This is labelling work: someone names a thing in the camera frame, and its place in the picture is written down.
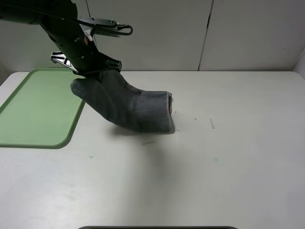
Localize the grey towel with orange stripes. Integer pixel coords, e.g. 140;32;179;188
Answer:
71;70;174;134

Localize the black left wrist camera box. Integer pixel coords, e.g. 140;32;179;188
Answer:
79;16;119;38

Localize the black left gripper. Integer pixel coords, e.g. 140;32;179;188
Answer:
49;31;122;74

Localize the light green plastic tray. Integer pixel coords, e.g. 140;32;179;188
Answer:
0;68;84;149

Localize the clear tape strip right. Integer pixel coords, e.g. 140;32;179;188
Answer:
209;118;216;129

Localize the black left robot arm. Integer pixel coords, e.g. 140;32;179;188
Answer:
0;0;133;77

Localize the black left camera cable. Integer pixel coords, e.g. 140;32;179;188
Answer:
0;8;133;78

